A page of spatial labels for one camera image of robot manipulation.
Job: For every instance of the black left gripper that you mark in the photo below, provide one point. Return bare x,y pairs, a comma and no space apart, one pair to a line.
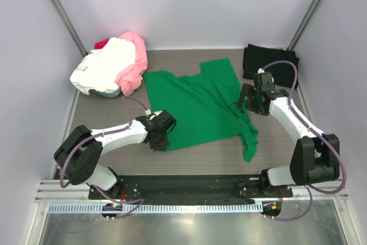
161,146

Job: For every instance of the light blue t-shirt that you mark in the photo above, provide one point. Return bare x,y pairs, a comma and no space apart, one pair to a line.
112,94

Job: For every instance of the pink t-shirt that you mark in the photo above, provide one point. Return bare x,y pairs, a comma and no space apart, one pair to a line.
131,78

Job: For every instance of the slotted cable duct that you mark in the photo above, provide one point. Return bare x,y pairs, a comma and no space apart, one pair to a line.
112,208

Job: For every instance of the red t-shirt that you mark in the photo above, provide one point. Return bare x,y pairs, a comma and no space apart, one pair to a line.
101,44

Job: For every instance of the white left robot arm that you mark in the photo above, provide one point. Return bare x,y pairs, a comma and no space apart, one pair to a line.
78,156

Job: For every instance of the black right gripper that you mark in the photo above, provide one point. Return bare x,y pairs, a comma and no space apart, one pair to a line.
245,92

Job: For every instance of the white t-shirt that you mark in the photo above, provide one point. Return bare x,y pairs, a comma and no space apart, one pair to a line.
99,69

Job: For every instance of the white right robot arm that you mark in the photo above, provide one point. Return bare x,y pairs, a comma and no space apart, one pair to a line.
315,157

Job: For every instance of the green t-shirt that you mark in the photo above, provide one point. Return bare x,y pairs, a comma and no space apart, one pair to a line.
204,106

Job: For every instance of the aluminium frame post right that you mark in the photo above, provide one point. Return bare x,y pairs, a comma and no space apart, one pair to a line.
310,12

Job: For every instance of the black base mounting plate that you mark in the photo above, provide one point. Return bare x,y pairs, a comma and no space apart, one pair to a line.
247,186

